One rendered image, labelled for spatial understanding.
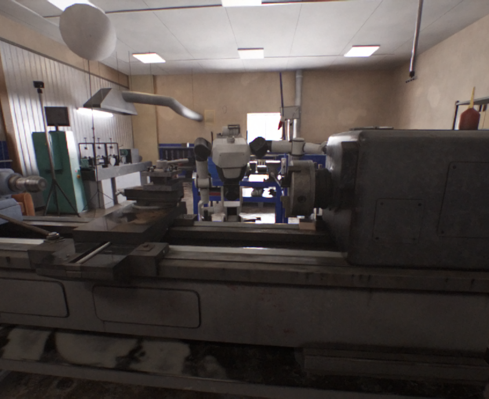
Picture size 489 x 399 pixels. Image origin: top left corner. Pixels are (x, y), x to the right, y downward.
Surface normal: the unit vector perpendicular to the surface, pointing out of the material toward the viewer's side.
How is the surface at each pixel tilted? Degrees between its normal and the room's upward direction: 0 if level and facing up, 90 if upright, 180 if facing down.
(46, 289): 90
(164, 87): 90
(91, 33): 116
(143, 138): 90
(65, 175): 90
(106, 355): 0
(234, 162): 110
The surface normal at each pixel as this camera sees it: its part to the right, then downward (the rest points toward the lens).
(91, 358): 0.00, -0.97
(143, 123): -0.10, 0.22
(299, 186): -0.09, -0.03
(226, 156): 0.12, 0.55
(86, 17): 0.50, 0.26
